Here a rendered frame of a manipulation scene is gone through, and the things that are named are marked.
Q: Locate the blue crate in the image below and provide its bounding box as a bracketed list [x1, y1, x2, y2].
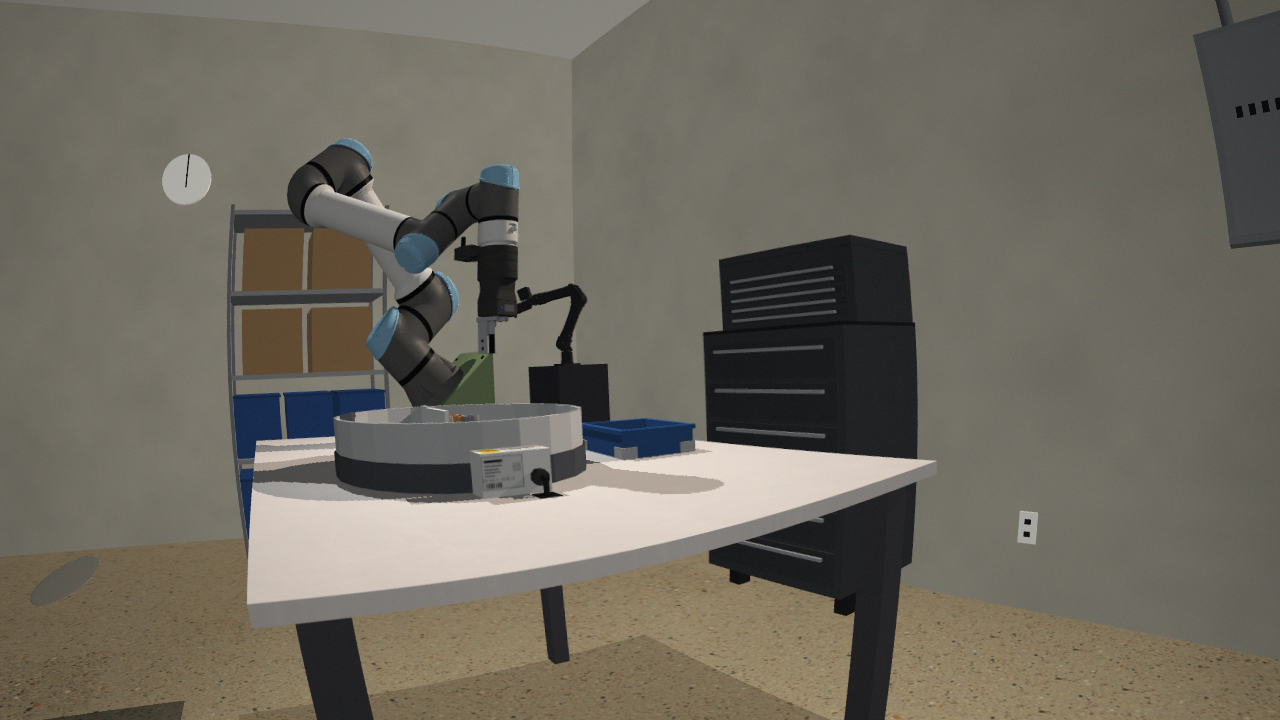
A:
[582, 418, 696, 460]

